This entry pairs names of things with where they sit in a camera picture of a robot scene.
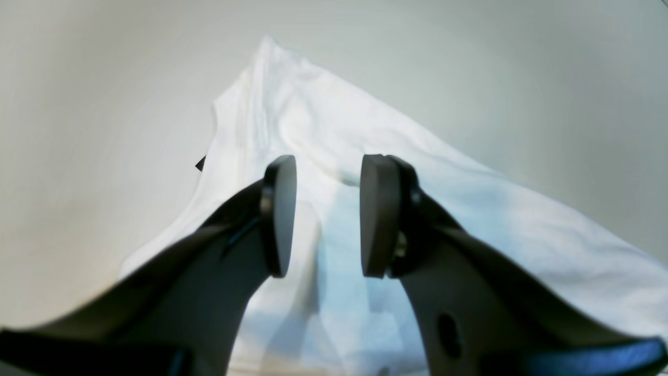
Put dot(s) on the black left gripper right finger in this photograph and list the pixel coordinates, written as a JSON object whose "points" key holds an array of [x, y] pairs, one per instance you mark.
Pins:
{"points": [[478, 312]]}

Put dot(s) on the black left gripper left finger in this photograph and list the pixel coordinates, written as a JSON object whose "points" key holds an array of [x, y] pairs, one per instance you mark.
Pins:
{"points": [[180, 312]]}

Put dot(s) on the white t-shirt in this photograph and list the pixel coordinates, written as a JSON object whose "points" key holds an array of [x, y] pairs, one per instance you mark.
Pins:
{"points": [[325, 317]]}

